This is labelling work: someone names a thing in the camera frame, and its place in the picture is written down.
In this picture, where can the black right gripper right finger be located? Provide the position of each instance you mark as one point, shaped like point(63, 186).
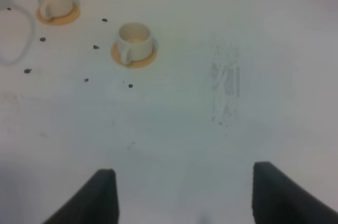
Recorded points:
point(278, 199)

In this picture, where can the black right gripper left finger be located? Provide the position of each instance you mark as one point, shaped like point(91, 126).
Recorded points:
point(95, 202)

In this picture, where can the orange coaster near teapot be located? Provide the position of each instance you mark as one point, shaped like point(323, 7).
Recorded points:
point(59, 21)

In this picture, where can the white teacup near teapot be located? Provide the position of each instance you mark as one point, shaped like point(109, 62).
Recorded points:
point(50, 9)

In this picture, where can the orange coaster far right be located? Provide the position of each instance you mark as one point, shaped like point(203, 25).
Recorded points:
point(142, 61)

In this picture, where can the white teacup far right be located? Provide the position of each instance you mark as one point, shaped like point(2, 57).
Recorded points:
point(134, 30)

